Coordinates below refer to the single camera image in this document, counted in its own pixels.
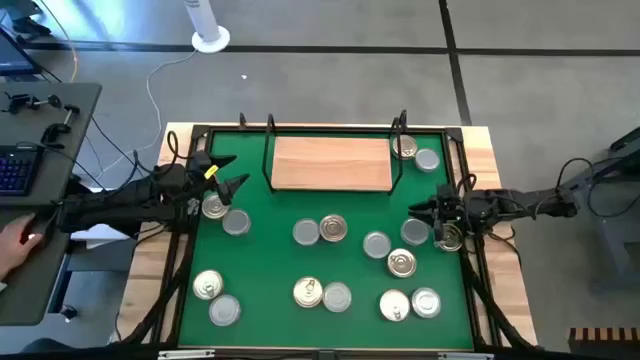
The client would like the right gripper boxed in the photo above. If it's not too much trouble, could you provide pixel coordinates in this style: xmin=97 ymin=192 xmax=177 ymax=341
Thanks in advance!
xmin=408 ymin=192 xmax=471 ymax=227

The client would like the blue salmon can gold lid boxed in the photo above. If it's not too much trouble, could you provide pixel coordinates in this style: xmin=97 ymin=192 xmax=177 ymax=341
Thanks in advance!
xmin=386 ymin=247 xmax=418 ymax=279
xmin=319 ymin=213 xmax=349 ymax=244
xmin=434 ymin=222 xmax=465 ymax=253
xmin=391 ymin=133 xmax=419 ymax=161
xmin=378 ymin=288 xmax=412 ymax=323
xmin=292 ymin=276 xmax=325 ymax=309
xmin=201 ymin=192 xmax=231 ymax=221

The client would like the black power cable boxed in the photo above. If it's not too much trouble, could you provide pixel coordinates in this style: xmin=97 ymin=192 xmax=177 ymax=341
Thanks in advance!
xmin=555 ymin=157 xmax=640 ymax=219

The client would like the dark grey desk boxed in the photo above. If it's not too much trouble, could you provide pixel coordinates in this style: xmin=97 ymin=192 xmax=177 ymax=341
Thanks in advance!
xmin=0 ymin=81 xmax=103 ymax=327

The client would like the silver can on side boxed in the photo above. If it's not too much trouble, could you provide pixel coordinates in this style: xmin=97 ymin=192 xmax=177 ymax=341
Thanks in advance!
xmin=192 ymin=269 xmax=225 ymax=301

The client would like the green table mat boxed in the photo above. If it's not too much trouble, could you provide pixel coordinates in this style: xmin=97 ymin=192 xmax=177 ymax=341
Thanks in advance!
xmin=178 ymin=130 xmax=475 ymax=350

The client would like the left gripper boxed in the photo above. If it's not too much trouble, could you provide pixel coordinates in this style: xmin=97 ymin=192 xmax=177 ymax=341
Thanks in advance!
xmin=184 ymin=154 xmax=251 ymax=207

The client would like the white printed paper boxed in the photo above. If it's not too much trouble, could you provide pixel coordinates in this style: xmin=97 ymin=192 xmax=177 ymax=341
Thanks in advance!
xmin=69 ymin=223 xmax=132 ymax=250

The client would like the striped wooden bench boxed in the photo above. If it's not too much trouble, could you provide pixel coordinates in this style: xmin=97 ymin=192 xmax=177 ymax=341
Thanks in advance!
xmin=568 ymin=327 xmax=640 ymax=360

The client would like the black backlit keyboard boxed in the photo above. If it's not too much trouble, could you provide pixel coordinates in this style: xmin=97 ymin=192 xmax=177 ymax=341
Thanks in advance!
xmin=0 ymin=143 xmax=42 ymax=197

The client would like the wooden shelf board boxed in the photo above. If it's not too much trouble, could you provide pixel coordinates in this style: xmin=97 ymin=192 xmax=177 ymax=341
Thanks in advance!
xmin=271 ymin=136 xmax=394 ymax=192

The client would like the person's hand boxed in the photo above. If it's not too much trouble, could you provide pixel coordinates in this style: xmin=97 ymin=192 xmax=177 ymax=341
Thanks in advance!
xmin=0 ymin=213 xmax=45 ymax=282

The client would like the dark computer monitor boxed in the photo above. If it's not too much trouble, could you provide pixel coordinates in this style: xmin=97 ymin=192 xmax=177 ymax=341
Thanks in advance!
xmin=0 ymin=22 xmax=44 ymax=79

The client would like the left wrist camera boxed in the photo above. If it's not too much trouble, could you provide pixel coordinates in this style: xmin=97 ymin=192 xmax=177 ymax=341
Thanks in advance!
xmin=192 ymin=149 xmax=214 ymax=174

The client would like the black keyboard cable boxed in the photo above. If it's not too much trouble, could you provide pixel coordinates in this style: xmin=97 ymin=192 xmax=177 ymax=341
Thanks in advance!
xmin=82 ymin=114 xmax=151 ymax=181

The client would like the black desk clamp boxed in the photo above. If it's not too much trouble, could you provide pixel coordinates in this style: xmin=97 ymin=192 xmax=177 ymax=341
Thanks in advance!
xmin=40 ymin=103 xmax=81 ymax=150
xmin=2 ymin=92 xmax=64 ymax=115

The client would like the white power cable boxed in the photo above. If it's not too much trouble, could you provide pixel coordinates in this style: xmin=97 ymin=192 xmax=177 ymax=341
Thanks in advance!
xmin=94 ymin=48 xmax=200 ymax=179

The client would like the thin yellow cable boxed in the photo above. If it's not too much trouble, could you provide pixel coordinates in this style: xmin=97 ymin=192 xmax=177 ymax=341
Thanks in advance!
xmin=37 ymin=0 xmax=80 ymax=84

